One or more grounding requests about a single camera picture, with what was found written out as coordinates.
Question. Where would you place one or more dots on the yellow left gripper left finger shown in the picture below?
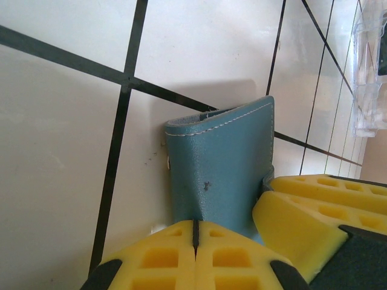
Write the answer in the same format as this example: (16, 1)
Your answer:
(157, 259)

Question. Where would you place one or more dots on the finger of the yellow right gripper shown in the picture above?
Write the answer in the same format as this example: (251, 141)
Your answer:
(296, 229)
(332, 188)

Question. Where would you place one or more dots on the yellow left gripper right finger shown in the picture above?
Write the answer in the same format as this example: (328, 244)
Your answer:
(239, 259)

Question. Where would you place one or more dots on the clear blue plastic box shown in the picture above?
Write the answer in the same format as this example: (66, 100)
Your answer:
(223, 157)

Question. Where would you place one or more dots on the clear acrylic card organizer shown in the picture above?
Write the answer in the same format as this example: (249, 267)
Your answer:
(367, 75)

